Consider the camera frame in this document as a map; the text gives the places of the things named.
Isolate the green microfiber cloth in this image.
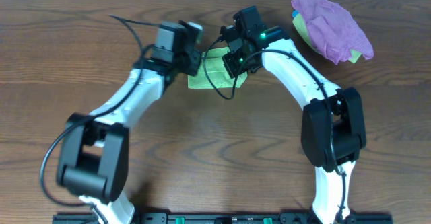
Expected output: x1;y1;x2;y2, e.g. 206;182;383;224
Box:
188;47;234;89

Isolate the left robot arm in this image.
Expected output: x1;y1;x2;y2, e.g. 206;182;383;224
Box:
55;20;203;223

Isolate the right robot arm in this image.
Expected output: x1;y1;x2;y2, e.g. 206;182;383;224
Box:
220;6;366;223

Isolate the light green cloth underneath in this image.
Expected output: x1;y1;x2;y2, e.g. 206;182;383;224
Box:
292;14;362;63

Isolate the blue cloth corner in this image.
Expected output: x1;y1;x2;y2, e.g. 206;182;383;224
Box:
292;11;299;18

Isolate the purple microfiber cloth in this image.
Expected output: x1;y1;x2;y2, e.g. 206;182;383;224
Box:
291;0;374;64

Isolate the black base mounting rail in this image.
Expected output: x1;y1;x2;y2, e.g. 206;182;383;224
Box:
52;211;394;224

